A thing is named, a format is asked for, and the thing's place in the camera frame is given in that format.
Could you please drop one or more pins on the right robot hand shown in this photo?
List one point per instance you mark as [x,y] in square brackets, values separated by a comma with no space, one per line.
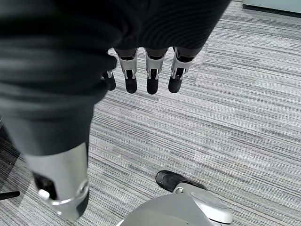
[70,58]

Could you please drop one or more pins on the black furniture leg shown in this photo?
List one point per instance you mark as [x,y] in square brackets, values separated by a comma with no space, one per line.
[9,195]

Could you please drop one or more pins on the dark robot foot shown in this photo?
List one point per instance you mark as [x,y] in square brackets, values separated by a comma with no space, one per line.
[172,179]

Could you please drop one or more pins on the silver robot leg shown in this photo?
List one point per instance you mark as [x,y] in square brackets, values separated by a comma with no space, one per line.
[178,207]

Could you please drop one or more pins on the black wall baseboard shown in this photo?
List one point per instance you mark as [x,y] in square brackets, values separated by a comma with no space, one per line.
[270,9]

